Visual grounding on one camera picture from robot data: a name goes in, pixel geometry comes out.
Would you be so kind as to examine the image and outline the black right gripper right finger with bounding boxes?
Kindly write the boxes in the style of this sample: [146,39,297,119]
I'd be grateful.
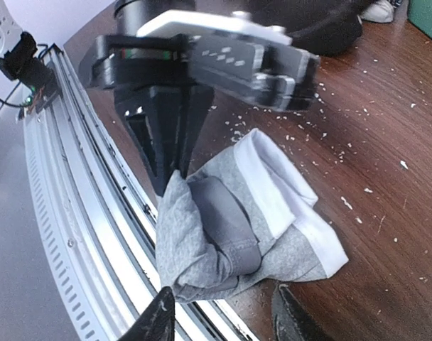
[272,284,333,341]

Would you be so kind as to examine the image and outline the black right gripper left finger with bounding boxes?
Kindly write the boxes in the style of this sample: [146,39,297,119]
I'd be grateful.
[119,286,176,341]

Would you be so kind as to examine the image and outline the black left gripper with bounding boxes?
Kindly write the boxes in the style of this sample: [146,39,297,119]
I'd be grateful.
[79,9,320,195]

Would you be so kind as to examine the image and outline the grey boxer briefs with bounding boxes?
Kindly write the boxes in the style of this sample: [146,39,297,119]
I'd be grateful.
[156,129,348,303]

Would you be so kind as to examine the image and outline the green compartment tray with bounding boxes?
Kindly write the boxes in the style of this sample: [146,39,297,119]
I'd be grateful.
[407,0,432,40]

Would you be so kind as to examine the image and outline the black underwear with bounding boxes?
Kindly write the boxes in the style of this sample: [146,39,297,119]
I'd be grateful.
[244,0,372,56]

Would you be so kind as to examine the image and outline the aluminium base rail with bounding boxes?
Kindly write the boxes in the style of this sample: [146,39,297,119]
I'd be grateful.
[22,44,252,341]

